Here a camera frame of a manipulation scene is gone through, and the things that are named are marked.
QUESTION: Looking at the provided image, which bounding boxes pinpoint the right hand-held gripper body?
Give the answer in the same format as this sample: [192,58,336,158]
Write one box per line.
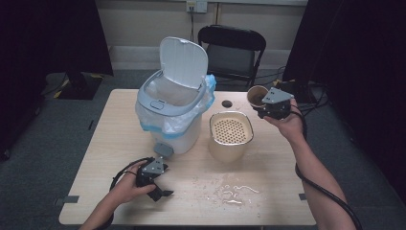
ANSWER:
[255,86,295,121]

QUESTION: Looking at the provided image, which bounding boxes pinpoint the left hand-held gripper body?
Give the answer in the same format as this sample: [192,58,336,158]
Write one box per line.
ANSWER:
[135,156,169,190]

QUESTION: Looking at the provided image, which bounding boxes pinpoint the brown paper cup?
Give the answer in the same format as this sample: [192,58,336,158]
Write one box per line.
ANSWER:
[246,84,270,108]

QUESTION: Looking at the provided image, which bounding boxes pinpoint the white pedal trash can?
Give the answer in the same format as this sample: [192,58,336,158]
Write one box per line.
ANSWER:
[134,35,217,159]

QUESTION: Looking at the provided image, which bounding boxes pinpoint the person's right hand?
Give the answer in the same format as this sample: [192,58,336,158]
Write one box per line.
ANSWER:
[262,98,305,144]

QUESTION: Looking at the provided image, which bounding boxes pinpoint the person's left hand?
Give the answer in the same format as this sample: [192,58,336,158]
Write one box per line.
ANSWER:
[109,160,158,206]

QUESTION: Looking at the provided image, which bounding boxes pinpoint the black yellow striped base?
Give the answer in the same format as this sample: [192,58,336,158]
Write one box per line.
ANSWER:
[272,78,318,104]

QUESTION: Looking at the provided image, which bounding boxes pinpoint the beige bin with strainer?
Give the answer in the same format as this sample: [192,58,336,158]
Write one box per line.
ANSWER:
[208,110,255,164]

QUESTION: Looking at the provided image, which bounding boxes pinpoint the translucent blue-edged trash bag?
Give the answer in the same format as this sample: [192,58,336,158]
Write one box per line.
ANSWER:
[134,74,217,141]

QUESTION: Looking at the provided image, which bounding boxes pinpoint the black folding chair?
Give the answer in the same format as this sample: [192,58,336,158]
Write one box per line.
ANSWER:
[196,24,267,92]

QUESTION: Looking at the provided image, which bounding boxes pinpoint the spilled liquid puddle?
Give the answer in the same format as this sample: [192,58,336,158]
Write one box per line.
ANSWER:
[191,173,262,208]

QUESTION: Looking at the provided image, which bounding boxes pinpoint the black curtain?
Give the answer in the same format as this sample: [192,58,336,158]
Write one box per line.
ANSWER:
[0,0,115,161]
[282,0,406,205]

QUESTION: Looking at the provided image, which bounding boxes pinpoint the black stand base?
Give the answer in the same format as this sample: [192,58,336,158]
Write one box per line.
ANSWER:
[56,71,103,101]

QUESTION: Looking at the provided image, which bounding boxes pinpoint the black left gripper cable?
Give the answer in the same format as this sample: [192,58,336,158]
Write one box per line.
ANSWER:
[95,156,155,230]

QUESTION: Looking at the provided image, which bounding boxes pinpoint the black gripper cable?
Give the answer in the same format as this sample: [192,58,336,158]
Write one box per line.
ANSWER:
[287,101,364,230]
[95,156,155,230]

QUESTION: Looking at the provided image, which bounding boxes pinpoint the black floor cables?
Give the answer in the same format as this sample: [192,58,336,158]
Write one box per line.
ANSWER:
[255,65,330,118]

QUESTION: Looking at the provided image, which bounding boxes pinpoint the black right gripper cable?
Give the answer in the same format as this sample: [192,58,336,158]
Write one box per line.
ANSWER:
[287,101,364,230]

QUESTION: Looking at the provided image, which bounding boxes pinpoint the black wall power cable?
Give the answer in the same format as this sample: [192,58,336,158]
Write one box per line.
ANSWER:
[189,6,195,43]

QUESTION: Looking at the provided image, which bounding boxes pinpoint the white wall socket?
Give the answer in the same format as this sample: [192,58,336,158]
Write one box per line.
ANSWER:
[186,0,209,14]

